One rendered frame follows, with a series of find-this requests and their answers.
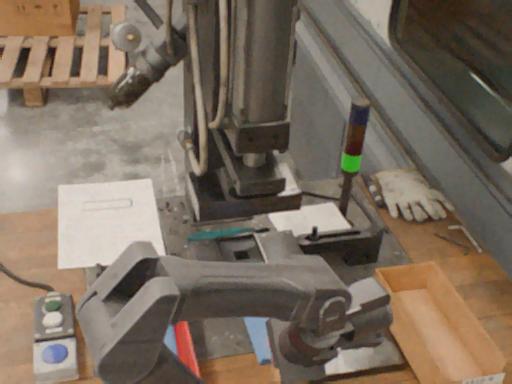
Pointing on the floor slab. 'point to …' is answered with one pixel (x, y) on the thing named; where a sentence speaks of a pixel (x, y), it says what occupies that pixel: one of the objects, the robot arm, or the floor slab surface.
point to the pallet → (42, 52)
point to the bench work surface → (493, 292)
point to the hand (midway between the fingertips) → (282, 357)
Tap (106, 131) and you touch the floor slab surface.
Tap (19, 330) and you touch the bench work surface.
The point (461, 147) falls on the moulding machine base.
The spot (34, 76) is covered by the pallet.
